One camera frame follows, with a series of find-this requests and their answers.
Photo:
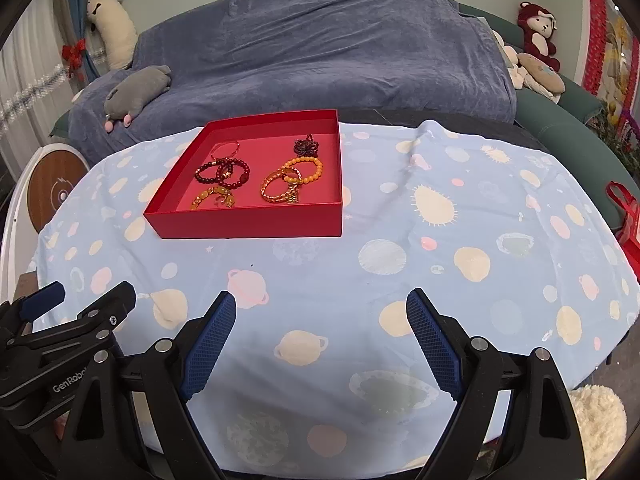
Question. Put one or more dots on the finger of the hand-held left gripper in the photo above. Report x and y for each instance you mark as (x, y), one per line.
(117, 300)
(45, 300)

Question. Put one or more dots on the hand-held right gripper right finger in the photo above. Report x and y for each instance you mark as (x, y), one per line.
(432, 345)

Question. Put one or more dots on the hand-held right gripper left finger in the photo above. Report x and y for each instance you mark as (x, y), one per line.
(210, 345)

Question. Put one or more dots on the red cardboard box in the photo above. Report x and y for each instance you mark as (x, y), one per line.
(320, 195)

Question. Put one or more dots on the light blue planet-print tablecloth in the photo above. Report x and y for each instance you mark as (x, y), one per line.
(450, 310)

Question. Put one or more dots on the white chair with wooden disc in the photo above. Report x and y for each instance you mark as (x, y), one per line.
(52, 190)

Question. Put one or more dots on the thin red bangle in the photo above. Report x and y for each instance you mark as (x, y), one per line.
(216, 150)

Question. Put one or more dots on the cream fluffy rug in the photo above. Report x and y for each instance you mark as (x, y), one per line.
(600, 425)

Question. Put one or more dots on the grey plush toy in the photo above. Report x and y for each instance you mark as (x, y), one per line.
(135, 92)

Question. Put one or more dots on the white curtain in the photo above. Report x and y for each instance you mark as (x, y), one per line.
(30, 80)

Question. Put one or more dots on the dark red bead cluster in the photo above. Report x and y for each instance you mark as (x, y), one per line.
(305, 146)

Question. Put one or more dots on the red gift bag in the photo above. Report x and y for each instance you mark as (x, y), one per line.
(627, 230)

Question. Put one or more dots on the red ribbon bow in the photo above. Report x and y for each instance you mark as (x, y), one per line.
(74, 56)

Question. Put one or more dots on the green sofa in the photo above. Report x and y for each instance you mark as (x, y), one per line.
(565, 120)

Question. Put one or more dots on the white long plush toy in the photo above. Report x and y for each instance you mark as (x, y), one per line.
(117, 30)

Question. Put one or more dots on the small white plush toy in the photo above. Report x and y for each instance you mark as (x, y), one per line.
(512, 65)

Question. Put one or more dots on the blue curtain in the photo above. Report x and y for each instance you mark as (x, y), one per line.
(82, 10)

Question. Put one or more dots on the round cream plush cushion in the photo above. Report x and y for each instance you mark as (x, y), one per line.
(542, 72)

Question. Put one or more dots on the blue-grey sofa blanket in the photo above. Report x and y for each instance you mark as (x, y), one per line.
(310, 50)

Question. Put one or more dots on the red plush toy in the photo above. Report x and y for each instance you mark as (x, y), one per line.
(537, 35)

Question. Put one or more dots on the red wall hanging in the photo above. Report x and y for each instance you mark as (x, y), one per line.
(597, 45)

